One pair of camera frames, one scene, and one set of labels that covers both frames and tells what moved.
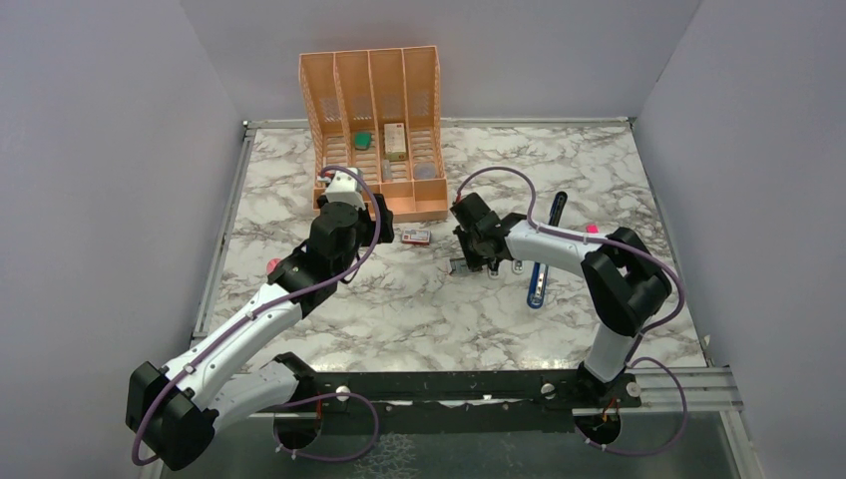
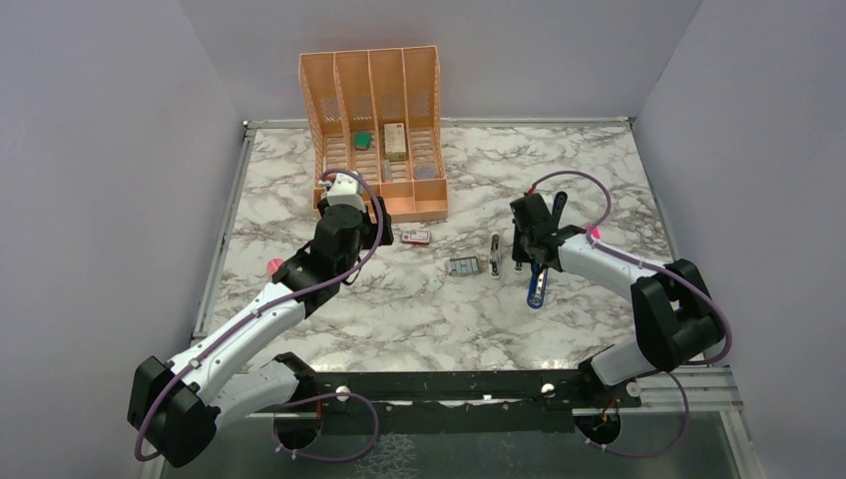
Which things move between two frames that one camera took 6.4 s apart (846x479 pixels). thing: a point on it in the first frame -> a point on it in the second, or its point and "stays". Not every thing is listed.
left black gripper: [365, 217] stays
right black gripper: [473, 261] -> [518, 252]
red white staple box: [416, 237] stays
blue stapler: [540, 272] stays
